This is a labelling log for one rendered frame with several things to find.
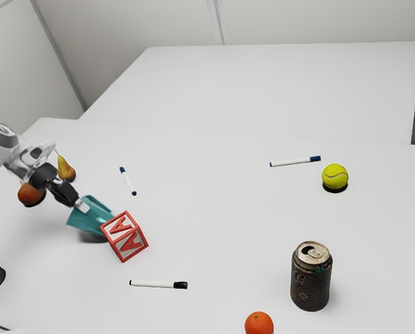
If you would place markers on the orange fruit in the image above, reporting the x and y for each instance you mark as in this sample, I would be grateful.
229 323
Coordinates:
259 323

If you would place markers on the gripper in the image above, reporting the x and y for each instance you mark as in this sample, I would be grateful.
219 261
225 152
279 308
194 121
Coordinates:
42 175

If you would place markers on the teal faceted mug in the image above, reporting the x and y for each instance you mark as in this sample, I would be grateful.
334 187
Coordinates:
89 219

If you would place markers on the red apple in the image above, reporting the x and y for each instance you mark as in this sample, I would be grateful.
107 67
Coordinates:
28 195

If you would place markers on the white marker with black cap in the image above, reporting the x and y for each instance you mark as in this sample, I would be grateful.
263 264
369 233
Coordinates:
158 284

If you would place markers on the yellow-red pear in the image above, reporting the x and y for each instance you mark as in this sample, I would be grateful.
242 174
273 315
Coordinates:
65 169

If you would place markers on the dark drink can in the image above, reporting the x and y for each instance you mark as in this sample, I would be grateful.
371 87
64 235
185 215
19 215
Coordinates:
311 278

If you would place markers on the white marker with blue cap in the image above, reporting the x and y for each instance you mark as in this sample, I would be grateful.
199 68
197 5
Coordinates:
128 181
294 161

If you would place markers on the yellow tennis ball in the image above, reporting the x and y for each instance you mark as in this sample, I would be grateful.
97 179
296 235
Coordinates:
334 176

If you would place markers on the red letter block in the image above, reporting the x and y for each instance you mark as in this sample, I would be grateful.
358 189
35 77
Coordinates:
125 236

